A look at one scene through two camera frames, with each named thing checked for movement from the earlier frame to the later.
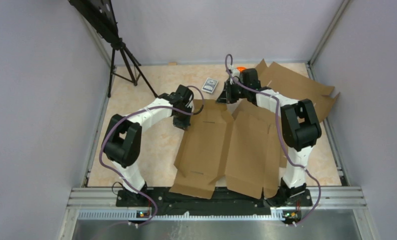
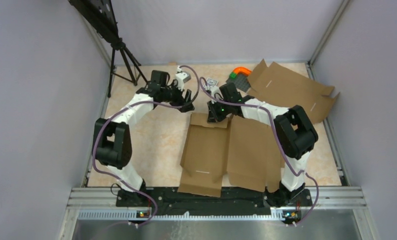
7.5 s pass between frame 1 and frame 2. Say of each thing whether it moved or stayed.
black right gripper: moved
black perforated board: stayed
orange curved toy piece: stayed
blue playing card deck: stayed
